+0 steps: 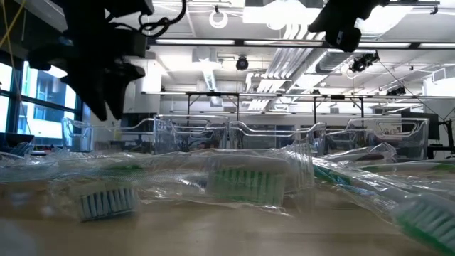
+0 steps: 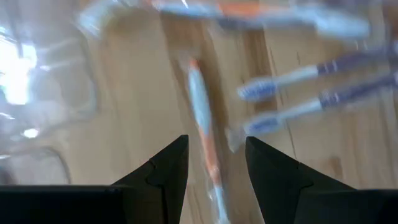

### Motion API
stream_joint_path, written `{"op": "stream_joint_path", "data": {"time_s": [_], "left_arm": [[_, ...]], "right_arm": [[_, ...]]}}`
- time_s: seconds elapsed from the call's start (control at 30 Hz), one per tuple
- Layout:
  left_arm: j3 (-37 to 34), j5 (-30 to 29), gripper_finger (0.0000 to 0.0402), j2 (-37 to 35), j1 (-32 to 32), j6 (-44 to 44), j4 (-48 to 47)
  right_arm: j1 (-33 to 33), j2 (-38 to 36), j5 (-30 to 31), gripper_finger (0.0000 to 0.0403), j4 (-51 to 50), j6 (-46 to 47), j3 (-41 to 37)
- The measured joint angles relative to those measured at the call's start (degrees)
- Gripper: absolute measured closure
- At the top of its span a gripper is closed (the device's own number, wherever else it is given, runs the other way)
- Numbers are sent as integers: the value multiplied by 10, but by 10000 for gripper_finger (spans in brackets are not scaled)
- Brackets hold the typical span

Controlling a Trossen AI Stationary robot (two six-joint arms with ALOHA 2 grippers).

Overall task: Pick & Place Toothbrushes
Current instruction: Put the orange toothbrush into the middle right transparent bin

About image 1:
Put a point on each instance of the silver ventilation duct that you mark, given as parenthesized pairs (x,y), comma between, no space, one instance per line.
(387,21)

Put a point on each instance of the black computer monitor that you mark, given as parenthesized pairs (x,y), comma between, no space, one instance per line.
(136,122)
(419,124)

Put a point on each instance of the black overhead rack frame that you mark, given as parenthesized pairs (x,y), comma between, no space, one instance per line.
(213,94)

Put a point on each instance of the long ceiling light bar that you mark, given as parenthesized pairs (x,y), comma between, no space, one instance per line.
(195,41)

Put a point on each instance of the purple toothbrush in clear wrapper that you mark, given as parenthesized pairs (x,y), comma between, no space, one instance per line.
(373,157)

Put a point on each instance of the large room window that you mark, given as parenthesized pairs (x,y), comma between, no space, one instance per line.
(46,117)

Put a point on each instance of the black ceiling camera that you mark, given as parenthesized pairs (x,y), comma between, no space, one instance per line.
(362,62)
(242,63)

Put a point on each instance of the blue toothbrush in clear wrapper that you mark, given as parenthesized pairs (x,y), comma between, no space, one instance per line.
(106,202)

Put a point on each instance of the clear plastic bin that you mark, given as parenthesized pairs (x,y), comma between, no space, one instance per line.
(409,142)
(76,137)
(249,128)
(167,135)

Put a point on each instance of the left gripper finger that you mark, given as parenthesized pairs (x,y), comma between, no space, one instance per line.
(119,89)
(94,96)

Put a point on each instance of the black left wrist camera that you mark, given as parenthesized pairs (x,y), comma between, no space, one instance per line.
(128,44)

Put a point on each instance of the green toothbrush in clear wrapper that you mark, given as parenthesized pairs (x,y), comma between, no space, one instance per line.
(249,181)
(426,220)
(398,168)

